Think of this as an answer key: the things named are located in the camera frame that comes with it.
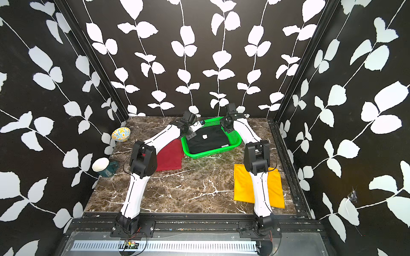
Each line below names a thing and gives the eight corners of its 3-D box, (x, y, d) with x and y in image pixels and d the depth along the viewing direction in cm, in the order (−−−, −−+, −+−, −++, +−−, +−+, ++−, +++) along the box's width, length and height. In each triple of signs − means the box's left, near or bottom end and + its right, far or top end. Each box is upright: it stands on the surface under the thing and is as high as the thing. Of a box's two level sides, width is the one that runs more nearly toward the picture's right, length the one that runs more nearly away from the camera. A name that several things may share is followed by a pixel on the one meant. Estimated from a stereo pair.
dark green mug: (100, 180, 92) (88, 171, 83) (106, 167, 97) (95, 157, 88) (115, 180, 92) (105, 171, 83) (120, 167, 97) (111, 157, 88)
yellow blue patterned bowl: (113, 142, 108) (109, 138, 104) (118, 131, 115) (115, 127, 111) (129, 143, 108) (126, 138, 104) (133, 131, 115) (130, 127, 111)
